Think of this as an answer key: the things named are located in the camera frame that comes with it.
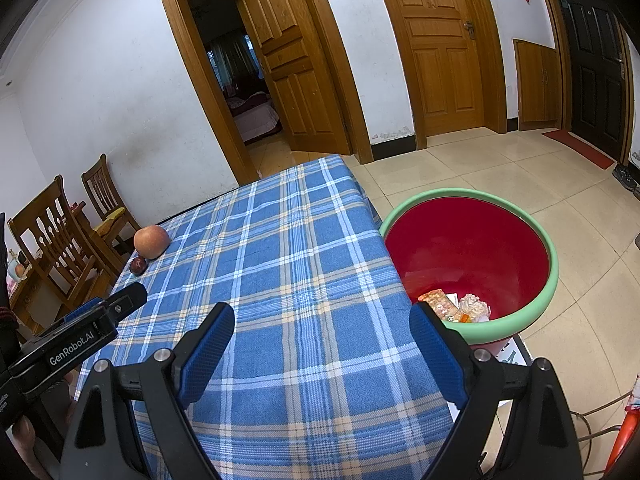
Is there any grey cable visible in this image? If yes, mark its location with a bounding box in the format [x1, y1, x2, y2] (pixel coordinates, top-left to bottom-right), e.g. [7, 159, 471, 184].
[570, 392, 631, 443]

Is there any closed door wooden frame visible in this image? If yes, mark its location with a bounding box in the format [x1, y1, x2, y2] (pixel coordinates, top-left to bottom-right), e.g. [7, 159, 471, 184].
[369, 0, 508, 151]

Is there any wooden chair with cushion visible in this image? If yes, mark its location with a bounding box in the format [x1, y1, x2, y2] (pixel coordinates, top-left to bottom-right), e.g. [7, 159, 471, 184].
[81, 153, 142, 251]

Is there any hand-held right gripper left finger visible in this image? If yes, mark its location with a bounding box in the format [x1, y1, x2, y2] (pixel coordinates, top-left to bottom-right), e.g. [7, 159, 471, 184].
[59, 301, 236, 480]

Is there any blue plaid tablecloth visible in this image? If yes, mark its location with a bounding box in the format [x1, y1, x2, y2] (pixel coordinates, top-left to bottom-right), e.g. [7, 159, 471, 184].
[75, 155, 458, 480]

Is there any white wrapper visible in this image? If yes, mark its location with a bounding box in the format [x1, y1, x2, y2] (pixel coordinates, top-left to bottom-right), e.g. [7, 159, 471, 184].
[459, 294, 493, 322]

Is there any colourful printed orange bag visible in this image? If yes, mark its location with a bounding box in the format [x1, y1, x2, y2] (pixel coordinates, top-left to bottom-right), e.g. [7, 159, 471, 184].
[607, 375, 640, 478]

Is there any open wooden door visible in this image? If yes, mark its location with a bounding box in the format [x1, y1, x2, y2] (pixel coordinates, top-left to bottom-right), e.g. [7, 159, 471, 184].
[236, 0, 351, 156]

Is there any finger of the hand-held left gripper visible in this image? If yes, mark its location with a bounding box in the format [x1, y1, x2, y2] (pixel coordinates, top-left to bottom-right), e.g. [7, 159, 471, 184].
[102, 282, 148, 322]
[64, 300, 108, 323]

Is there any bed with pink cover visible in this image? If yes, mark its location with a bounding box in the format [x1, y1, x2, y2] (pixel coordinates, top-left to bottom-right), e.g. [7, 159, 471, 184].
[227, 91, 281, 143]

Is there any yellow seat cushion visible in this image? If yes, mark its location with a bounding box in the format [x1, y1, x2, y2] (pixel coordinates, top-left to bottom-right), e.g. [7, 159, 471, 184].
[95, 206, 128, 233]

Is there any entrance door wooden frame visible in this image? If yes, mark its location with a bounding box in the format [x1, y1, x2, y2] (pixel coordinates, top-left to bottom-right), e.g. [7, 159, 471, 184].
[532, 0, 636, 166]

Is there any black entrance door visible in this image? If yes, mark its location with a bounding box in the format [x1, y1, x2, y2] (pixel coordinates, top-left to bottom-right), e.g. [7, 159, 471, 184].
[550, 0, 628, 158]

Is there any wooden side table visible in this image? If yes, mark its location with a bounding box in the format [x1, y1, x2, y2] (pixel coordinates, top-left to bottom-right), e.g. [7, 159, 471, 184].
[7, 260, 51, 333]

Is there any red basin with green rim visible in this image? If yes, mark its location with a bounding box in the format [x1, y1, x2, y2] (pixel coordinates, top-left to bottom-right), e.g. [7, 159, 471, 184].
[379, 187, 559, 346]

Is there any person's left hand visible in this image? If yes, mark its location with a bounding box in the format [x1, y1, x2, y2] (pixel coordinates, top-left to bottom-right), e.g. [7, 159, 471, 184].
[10, 367, 82, 480]

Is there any white printed cardboard box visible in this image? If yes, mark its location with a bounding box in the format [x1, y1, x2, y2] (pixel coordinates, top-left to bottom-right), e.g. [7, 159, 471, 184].
[447, 335, 533, 423]

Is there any wooden doorway frame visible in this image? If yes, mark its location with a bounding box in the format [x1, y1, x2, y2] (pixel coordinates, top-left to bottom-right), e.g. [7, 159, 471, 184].
[154, 0, 373, 186]

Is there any red doormat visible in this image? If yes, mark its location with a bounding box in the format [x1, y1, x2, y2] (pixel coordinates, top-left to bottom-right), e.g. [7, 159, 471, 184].
[542, 129, 616, 170]

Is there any low wooden wall cabinet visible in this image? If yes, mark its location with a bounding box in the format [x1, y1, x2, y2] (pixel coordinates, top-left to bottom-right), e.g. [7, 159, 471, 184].
[512, 38, 563, 131]

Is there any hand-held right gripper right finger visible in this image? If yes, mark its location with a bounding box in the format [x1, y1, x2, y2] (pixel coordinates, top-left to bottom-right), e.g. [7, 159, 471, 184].
[409, 304, 586, 480]

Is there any orange snack packet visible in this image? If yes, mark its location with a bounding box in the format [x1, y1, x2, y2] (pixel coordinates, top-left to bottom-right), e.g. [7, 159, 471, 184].
[417, 288, 463, 322]

